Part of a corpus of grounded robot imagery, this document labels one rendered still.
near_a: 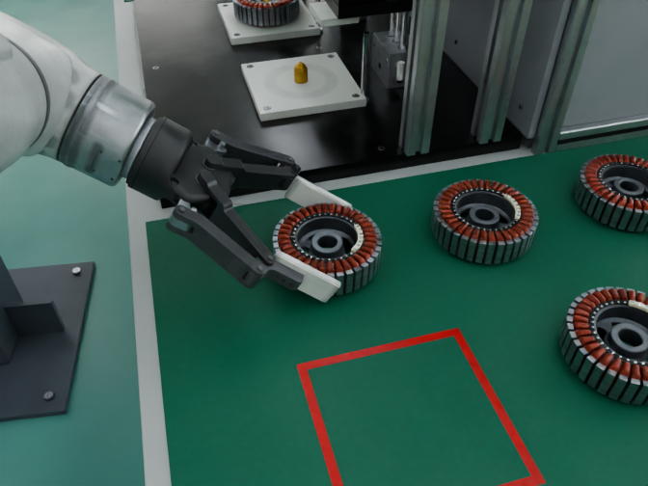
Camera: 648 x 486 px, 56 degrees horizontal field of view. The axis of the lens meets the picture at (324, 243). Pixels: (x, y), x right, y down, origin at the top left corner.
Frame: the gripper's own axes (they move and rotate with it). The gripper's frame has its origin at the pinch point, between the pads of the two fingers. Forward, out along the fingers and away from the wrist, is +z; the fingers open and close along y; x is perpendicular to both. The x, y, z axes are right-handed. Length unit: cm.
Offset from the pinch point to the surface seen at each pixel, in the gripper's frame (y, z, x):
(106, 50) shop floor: -197, -65, -128
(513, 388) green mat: 13.6, 17.3, 6.8
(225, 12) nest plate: -56, -21, -12
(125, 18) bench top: -59, -36, -25
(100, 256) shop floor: -70, -23, -104
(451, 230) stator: -3.0, 11.1, 7.0
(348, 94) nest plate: -30.5, -0.4, 0.2
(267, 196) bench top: -10.7, -5.5, -6.8
